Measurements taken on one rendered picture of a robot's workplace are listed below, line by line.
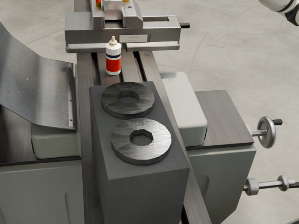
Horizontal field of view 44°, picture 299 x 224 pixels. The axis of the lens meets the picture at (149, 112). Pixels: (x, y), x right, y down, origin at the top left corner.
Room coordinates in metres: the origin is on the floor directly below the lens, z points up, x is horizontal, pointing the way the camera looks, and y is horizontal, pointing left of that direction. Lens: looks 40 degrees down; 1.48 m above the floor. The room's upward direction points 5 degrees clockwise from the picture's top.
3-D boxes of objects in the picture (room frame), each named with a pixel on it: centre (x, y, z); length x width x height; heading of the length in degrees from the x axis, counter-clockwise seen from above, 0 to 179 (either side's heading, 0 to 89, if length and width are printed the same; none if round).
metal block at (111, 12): (1.04, 0.13, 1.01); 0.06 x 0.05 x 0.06; 12
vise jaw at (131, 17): (1.05, 0.08, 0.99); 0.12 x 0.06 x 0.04; 12
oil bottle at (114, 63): (0.86, 0.11, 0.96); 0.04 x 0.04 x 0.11
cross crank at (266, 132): (0.99, -0.39, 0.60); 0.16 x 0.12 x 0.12; 103
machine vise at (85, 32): (1.05, 0.11, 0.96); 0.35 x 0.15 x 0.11; 102
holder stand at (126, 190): (0.45, 0.02, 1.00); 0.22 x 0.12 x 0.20; 17
